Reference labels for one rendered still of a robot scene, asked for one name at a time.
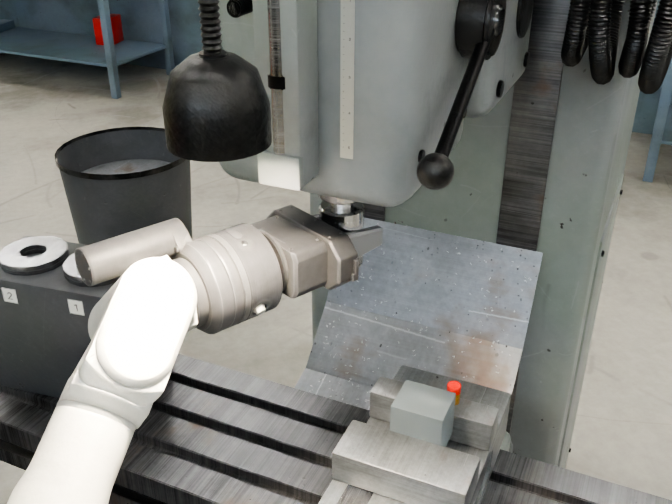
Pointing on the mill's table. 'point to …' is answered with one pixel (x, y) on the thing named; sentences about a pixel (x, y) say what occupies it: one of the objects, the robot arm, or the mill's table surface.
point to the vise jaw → (404, 466)
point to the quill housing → (371, 93)
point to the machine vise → (479, 434)
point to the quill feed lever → (466, 18)
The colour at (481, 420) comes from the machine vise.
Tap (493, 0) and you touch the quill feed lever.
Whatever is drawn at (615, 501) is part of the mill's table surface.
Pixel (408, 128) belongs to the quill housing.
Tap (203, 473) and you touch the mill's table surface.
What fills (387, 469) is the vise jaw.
